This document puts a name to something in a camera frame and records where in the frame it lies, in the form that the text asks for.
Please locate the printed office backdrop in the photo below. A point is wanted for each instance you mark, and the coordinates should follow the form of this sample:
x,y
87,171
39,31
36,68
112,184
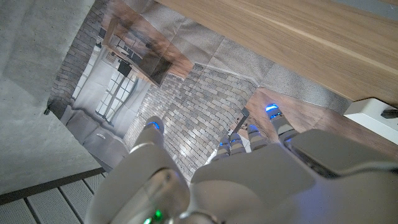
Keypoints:
x,y
192,93

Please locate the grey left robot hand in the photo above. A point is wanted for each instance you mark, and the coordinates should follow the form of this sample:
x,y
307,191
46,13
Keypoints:
x,y
267,189

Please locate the grey tape outline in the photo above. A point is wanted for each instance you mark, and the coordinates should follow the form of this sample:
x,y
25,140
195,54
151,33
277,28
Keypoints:
x,y
370,7

